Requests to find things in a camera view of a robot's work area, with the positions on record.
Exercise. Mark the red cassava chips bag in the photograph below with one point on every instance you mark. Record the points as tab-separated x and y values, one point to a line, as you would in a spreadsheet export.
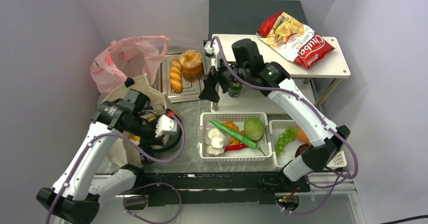
293	40

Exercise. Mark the right white plastic basket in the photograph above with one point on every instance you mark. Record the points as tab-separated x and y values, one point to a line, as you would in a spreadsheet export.
277	127

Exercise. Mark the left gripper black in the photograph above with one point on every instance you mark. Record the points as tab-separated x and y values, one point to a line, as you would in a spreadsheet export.
151	140

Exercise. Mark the left white plastic basket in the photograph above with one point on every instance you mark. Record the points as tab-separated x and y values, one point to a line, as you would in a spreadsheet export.
245	154

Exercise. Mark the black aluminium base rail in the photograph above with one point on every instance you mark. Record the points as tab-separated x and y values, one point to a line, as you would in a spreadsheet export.
235	187

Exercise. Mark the left green glass bottle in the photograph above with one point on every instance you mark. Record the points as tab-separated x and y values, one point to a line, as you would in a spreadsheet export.
235	89

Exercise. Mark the bread loaf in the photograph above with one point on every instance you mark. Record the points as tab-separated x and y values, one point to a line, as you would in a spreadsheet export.
176	76

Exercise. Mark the dark red apple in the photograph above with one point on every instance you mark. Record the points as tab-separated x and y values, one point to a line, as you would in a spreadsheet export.
301	149

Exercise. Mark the peach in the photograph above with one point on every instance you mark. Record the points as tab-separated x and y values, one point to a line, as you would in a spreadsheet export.
302	137

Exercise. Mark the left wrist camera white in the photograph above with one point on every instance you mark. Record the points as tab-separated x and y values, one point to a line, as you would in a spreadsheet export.
165	126

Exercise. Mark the metal baking tray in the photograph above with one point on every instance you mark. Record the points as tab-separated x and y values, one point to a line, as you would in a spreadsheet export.
193	84

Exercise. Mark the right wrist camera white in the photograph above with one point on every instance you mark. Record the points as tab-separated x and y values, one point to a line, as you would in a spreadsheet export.
212	53

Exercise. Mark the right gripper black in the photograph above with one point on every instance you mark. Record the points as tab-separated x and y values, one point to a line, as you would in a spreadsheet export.
209	90

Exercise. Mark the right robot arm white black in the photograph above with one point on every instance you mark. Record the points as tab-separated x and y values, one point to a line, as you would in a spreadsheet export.
275	83

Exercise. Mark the dark grey back panel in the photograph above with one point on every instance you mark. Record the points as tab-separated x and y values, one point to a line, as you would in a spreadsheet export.
246	16

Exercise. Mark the orange breaded food piece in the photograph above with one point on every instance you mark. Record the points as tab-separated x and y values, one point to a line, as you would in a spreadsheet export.
191	62

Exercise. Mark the clear dumplings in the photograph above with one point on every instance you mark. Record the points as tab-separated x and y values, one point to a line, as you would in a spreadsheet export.
216	142

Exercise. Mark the orange habanero pepper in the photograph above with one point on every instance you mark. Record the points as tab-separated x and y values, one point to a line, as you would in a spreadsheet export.
233	141

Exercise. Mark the pink plastic grocery bag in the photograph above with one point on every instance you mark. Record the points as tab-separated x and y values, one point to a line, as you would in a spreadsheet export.
128	58

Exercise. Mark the red chili pepper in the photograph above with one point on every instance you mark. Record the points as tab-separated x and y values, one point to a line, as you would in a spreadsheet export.
235	147

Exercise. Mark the beige canvas tote bag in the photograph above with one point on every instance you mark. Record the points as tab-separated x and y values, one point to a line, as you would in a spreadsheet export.
136	98

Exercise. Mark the green cabbage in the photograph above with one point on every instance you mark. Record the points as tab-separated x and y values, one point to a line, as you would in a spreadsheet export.
254	128

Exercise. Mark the green grapes bunch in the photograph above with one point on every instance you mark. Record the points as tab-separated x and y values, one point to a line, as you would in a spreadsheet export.
288	136

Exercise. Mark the white plastic basket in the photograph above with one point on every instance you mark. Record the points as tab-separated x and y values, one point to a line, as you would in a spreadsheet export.
277	127
245	154

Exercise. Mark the white two-tier shelf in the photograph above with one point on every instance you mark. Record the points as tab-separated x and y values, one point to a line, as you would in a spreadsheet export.
316	83

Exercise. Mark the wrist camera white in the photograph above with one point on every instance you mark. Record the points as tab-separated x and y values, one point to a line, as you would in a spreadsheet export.
165	126
212	53

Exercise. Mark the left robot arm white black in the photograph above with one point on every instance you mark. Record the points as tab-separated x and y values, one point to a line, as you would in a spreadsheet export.
72	197

